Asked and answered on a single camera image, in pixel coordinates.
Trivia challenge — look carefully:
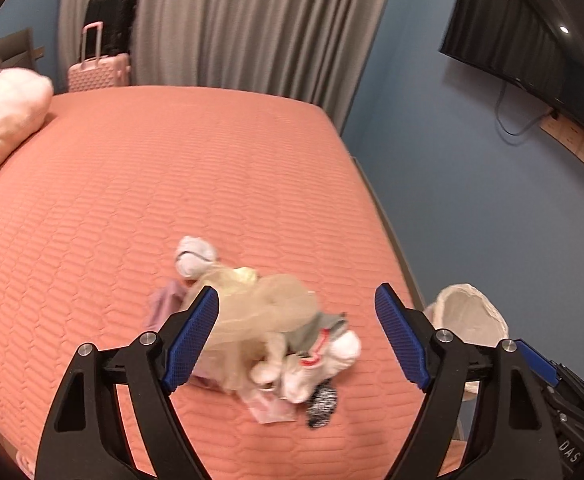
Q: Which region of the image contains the beige tulle cloth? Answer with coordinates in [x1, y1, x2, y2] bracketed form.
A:
[182, 267, 323, 392]

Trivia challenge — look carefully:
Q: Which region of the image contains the black suitcase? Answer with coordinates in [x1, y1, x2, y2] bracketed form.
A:
[83, 0, 139, 58]

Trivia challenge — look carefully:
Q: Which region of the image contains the bed with salmon quilted cover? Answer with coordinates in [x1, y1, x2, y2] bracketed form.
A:
[0, 85, 460, 480]

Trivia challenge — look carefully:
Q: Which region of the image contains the pink pillow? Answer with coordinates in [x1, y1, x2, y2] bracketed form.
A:
[0, 67, 55, 201]

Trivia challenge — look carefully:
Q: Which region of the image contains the pale yellow cloth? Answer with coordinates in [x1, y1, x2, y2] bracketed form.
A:
[229, 266, 261, 284]

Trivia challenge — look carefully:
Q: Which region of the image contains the black power cable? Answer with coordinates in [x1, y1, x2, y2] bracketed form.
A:
[495, 80, 558, 137]

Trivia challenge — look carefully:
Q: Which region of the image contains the black white speckled sock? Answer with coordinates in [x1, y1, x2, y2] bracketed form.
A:
[304, 377, 343, 429]

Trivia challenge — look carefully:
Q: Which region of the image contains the pink suitcase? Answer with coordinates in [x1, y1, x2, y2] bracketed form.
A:
[67, 21, 133, 94]

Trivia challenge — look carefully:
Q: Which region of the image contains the small white sock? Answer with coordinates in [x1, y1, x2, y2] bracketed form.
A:
[251, 354, 283, 387]

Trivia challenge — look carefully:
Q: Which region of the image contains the pink patterned cloth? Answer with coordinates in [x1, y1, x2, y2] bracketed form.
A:
[243, 389, 296, 424]

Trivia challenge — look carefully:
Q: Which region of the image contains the wall-mounted black television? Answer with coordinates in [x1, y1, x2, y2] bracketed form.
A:
[439, 0, 584, 153]

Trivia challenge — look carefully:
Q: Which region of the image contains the dark headboard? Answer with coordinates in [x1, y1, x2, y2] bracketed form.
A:
[0, 29, 46, 126]

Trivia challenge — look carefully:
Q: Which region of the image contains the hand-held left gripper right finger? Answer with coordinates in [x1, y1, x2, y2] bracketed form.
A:
[375, 282, 562, 480]

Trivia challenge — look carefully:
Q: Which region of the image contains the small bin with white liner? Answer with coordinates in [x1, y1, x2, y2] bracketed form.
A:
[423, 283, 511, 441]

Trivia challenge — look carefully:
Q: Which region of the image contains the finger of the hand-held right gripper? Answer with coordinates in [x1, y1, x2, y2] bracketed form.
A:
[516, 339, 558, 387]

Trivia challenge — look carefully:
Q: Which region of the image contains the grey curtain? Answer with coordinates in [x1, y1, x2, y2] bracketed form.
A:
[59, 0, 400, 133]

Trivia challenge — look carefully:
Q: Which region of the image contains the white sock with red trim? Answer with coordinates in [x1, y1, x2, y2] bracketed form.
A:
[281, 331, 362, 404]

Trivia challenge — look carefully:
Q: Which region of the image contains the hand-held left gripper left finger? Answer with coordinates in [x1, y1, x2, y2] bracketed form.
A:
[34, 285, 221, 480]

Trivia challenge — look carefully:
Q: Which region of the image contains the grey green cloth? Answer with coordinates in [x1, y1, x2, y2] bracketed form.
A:
[284, 311, 349, 357]

